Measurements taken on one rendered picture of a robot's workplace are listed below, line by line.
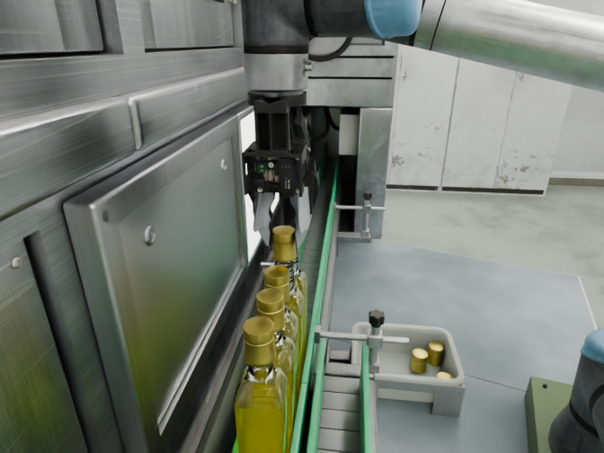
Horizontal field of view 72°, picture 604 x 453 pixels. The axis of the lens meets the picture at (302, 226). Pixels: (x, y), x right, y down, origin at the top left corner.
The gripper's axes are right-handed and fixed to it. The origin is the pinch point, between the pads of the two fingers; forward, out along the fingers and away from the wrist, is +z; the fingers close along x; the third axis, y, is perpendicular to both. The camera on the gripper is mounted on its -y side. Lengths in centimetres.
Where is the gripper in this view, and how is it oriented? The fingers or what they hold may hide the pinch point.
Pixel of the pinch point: (283, 235)
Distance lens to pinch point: 59.7
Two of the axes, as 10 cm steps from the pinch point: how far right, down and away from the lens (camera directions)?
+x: 9.9, 0.4, -1.1
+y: -1.2, 4.1, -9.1
